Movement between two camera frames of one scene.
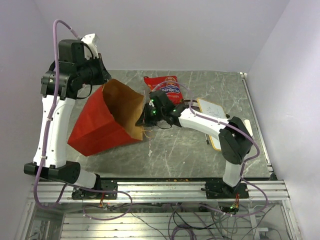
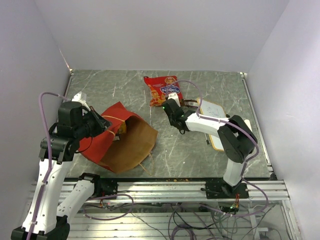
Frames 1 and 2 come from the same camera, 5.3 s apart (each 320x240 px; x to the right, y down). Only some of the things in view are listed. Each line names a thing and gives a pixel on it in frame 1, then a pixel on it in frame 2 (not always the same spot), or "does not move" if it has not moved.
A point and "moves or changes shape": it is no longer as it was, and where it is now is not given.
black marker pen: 208,143 does not move
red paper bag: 110,121 moves or changes shape
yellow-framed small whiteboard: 214,110 does not move
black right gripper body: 151,115 -> 171,121
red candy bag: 168,85 does not move
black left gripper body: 93,71 -> 91,125
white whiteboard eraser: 248,127 does not move
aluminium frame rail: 260,191 does not move
